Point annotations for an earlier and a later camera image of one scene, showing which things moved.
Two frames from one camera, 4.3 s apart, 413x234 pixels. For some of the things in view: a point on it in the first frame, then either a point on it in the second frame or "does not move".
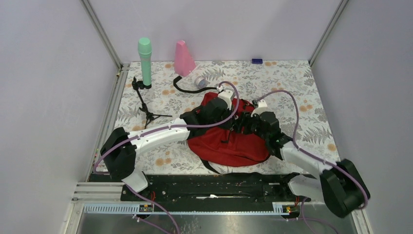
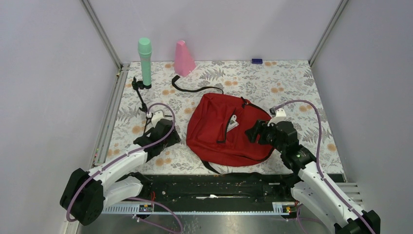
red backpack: x=234 y=146 does not move
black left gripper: x=228 y=112 → x=174 y=139
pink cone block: x=184 y=62 does not move
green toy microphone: x=145 y=48 does not move
